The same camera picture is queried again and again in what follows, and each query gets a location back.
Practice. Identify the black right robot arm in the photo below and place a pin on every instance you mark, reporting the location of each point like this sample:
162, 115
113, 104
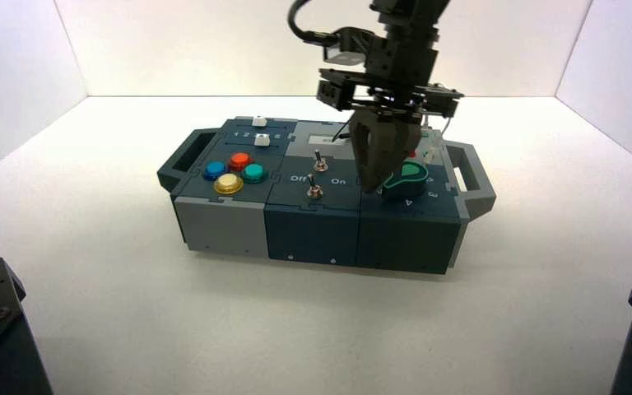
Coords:
408, 16

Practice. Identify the metal toggle switch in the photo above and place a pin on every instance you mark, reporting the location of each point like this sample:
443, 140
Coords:
314, 191
321, 165

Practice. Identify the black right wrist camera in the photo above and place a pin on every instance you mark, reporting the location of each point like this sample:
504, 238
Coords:
351, 42

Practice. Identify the white label sticker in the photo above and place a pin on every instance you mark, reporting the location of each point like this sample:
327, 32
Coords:
318, 140

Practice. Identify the yellow push button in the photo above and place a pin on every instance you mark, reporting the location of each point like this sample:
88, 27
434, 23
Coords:
228, 183

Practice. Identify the grey and teal control box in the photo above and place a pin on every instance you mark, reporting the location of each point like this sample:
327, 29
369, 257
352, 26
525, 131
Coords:
310, 229

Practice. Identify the white slider knob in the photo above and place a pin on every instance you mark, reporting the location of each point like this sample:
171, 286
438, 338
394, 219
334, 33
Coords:
260, 121
262, 140

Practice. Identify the teal push button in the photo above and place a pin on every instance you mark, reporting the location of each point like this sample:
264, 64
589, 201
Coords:
254, 173

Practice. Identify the black and green rotary knob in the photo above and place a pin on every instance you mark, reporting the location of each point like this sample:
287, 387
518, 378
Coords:
411, 173

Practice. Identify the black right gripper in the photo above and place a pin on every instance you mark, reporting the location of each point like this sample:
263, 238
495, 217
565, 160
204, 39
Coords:
403, 76

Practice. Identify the orange push button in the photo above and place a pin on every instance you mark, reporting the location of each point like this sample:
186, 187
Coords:
239, 161

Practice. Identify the blue push button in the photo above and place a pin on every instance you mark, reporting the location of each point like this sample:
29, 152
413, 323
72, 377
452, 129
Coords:
215, 170

